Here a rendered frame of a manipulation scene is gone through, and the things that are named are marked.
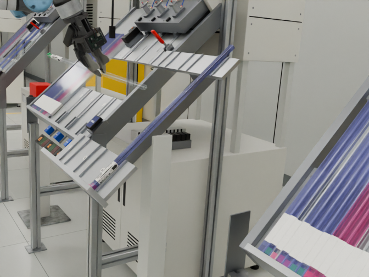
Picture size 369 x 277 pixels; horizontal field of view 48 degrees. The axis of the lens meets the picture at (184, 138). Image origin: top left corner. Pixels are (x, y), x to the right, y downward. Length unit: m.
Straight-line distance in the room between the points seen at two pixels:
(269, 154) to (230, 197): 0.27
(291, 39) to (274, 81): 1.54
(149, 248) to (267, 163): 0.83
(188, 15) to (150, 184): 0.67
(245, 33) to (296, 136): 1.68
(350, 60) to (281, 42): 1.20
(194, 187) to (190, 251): 0.28
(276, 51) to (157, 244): 0.96
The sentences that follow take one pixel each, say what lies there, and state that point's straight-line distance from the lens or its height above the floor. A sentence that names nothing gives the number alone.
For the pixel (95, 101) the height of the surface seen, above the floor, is 0.82.
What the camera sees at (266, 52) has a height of 1.04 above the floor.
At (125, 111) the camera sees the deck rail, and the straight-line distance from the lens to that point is 1.41.
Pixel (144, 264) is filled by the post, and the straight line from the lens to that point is 1.27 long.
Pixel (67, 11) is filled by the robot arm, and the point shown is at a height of 1.13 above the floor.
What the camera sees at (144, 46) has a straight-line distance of 1.71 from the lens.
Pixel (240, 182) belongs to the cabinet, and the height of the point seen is 0.49.
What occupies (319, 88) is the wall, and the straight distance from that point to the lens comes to 3.10.
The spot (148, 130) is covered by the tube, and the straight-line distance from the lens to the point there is 1.00.
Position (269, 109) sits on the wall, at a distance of 3.42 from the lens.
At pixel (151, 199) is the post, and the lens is 1.17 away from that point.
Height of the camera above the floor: 1.07
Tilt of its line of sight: 13 degrees down
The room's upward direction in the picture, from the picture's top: 4 degrees clockwise
